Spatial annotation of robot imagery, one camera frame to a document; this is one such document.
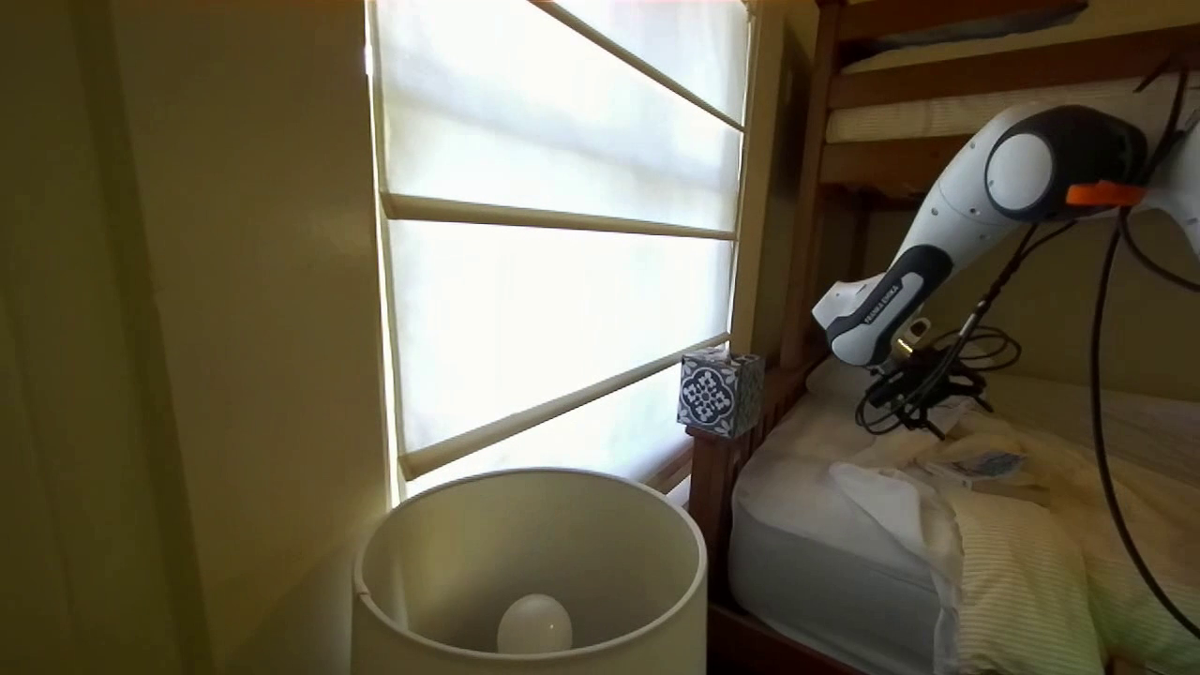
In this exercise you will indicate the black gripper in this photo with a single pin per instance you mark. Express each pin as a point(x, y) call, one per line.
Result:
point(923, 379)

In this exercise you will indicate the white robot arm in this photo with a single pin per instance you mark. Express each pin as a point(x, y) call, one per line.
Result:
point(1023, 165)

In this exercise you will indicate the wooden bed headboard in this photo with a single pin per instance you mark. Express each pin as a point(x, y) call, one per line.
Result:
point(716, 461)

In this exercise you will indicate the blue patterned tissue box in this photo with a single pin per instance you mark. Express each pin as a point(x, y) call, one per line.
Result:
point(721, 395)

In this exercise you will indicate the white mattress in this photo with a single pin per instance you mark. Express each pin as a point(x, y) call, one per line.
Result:
point(810, 565)

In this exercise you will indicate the white roman window blind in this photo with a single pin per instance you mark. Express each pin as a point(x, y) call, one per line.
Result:
point(560, 210)

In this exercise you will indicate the white table lamp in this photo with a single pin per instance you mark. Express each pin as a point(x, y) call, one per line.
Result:
point(441, 571)

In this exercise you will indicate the light bulb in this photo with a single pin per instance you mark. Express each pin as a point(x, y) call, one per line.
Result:
point(532, 625)

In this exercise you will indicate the upper bunk bed frame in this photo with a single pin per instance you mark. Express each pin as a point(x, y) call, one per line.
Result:
point(903, 83)

